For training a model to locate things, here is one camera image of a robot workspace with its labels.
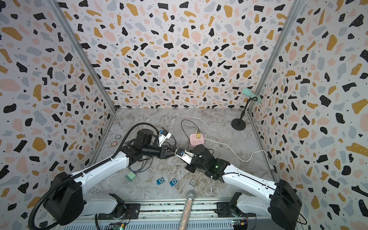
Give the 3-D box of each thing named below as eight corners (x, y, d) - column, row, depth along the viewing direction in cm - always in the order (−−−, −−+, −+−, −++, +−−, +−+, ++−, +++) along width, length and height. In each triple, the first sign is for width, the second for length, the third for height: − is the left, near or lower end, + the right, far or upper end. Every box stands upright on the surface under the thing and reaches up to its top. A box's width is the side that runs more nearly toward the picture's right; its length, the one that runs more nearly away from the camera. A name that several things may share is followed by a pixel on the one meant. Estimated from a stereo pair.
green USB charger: (126, 178, 86) (124, 176, 85) (132, 171, 89) (131, 170, 87) (130, 182, 85) (129, 180, 83) (137, 175, 88) (135, 174, 86)
